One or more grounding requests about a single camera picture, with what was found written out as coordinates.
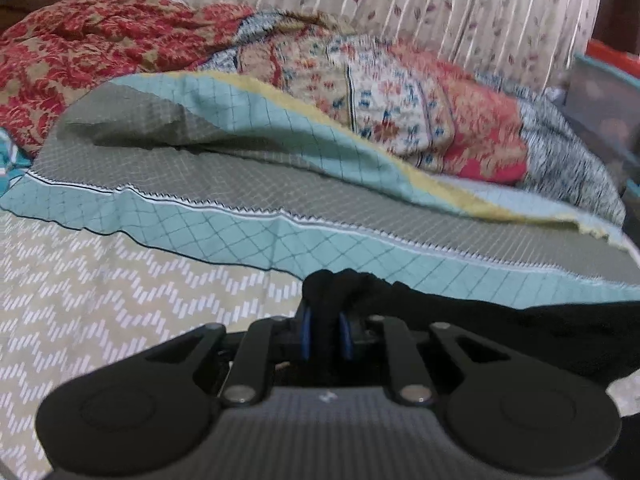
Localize black pants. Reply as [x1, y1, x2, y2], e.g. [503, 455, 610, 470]
[302, 269, 639, 387]

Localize patterned blue white bedsheet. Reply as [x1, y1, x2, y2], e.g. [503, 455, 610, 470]
[1, 70, 639, 479]

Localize teal lattice pillow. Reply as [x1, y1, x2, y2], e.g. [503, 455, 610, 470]
[0, 128, 32, 195]

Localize clear plastic storage drawers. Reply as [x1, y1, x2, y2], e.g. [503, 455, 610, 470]
[560, 39, 640, 196]

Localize red floral blanket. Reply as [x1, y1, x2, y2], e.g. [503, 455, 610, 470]
[1, 0, 254, 157]

